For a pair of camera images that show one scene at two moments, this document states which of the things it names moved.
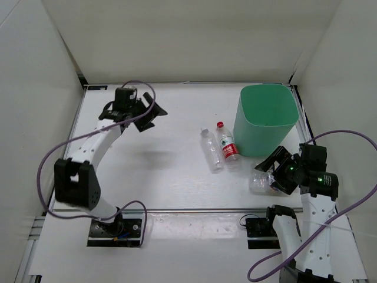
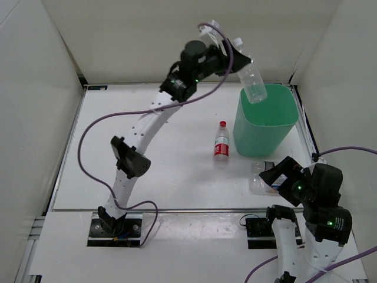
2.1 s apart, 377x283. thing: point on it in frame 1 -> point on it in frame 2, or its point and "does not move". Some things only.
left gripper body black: [136, 109] -> [215, 63]
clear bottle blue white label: [260, 184] does not move
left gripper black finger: [156, 109] -> [234, 51]
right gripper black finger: [279, 154] -> [288, 166]
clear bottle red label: [227, 142] -> [221, 144]
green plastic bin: [265, 114] does not move
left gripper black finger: [145, 122] -> [240, 60]
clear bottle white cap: [212, 150] -> [255, 88]
